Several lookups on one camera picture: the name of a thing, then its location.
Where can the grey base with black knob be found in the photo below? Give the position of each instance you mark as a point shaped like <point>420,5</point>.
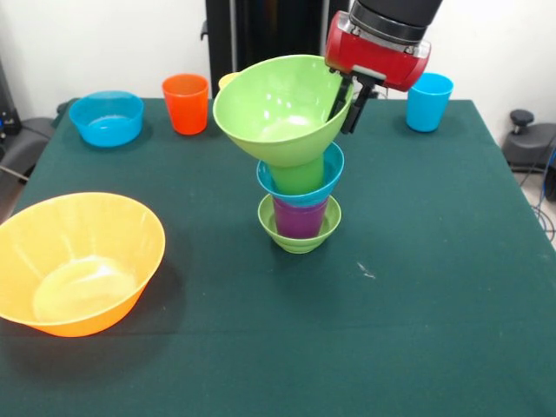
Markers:
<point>527,147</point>

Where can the purple cup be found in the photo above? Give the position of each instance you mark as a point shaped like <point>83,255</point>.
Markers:
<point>299,221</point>

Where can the red-orange cup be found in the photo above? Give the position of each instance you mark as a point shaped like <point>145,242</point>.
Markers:
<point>186,108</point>

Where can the black equipment box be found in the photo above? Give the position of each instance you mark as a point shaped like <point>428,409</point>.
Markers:
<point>8,108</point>

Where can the large blue bowl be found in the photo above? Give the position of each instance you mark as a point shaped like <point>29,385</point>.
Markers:
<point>106,123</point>

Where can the green cup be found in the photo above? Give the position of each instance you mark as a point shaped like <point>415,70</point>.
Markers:
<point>299,178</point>

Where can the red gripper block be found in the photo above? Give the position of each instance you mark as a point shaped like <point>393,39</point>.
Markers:
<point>378,58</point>

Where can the dark green tablecloth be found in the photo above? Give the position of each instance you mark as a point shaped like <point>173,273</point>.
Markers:
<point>304,326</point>

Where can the large green bowl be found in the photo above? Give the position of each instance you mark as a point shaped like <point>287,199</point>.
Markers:
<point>278,113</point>

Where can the blue cup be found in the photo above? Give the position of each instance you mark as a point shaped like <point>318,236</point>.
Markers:
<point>428,108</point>

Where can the small green bowl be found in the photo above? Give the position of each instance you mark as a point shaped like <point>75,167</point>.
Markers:
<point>297,245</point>

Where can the small cyan bowl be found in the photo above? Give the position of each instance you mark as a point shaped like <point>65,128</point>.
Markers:
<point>334,171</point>

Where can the large orange bowl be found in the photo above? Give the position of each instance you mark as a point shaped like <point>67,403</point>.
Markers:
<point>78,269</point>

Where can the yellow cup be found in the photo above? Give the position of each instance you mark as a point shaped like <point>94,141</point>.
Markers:
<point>226,80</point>

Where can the grey floor base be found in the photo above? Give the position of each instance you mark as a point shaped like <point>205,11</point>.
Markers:
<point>26,143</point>

